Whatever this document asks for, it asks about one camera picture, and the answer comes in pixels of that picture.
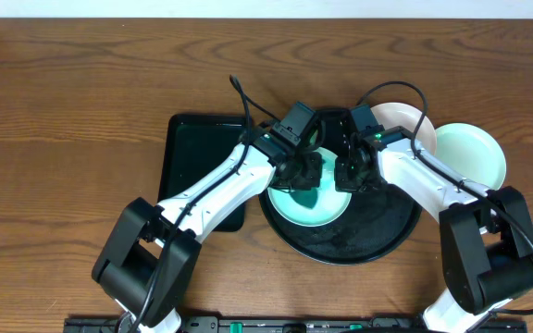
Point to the mint green plate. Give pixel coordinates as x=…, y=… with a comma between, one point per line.
x=472, y=152
x=331, y=203

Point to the white pink plate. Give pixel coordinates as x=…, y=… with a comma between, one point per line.
x=393, y=114

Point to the black rectangular tray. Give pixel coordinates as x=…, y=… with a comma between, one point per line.
x=196, y=145

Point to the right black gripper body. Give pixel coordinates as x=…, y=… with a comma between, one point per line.
x=350, y=176

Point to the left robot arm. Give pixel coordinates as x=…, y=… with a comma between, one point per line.
x=147, y=262

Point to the green sponge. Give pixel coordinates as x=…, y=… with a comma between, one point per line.
x=305, y=198

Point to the black round tray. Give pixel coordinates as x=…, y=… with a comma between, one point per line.
x=374, y=223

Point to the mint green plate front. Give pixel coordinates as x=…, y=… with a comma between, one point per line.
x=331, y=203

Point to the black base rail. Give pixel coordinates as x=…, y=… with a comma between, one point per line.
x=210, y=324

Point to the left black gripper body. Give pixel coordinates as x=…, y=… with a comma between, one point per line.
x=303, y=171

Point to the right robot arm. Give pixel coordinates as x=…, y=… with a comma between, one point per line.
x=486, y=235

